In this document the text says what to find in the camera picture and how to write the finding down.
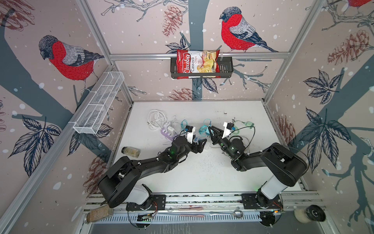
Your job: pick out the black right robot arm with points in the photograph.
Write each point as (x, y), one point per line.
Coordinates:
(286, 167)

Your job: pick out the white charger with cable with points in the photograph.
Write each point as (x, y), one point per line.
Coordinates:
(169, 129)

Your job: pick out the teal charger round plug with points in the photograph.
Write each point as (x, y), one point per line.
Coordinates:
(203, 130)

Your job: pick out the white mesh shelf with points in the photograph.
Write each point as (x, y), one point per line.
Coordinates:
(95, 112)

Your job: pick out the tape roll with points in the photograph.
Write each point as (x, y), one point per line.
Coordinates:
(309, 214)

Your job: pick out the metal spoon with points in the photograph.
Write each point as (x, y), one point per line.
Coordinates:
(236, 213)

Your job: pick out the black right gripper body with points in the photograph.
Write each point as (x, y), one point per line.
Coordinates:
(216, 140)

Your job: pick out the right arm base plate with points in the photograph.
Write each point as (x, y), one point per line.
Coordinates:
(252, 201)

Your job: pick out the green charger with cable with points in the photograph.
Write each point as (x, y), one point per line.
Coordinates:
(242, 125)

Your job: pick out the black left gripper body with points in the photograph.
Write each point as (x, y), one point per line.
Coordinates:
(194, 148)

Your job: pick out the brown sponge block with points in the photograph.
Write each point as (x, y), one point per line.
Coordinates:
(99, 214)

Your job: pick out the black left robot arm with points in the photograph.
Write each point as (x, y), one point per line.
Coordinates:
(117, 185)

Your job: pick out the red chips bag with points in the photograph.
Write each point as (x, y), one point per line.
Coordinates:
(191, 62)

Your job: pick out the small glass jar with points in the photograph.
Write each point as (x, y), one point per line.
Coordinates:
(130, 152)

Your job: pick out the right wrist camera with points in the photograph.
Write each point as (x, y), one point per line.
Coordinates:
(228, 129)

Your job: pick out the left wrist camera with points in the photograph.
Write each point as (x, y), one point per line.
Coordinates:
(190, 133)

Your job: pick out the black wire basket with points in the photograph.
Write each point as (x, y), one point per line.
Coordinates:
(222, 68)

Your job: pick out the teal charger with cable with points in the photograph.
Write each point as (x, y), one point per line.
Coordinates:
(184, 123)

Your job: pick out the purple power strip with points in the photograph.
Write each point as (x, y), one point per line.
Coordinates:
(168, 135)

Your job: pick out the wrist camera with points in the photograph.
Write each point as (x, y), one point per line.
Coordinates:
(228, 129)
(190, 133)

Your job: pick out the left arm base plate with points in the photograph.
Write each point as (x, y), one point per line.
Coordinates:
(153, 203)

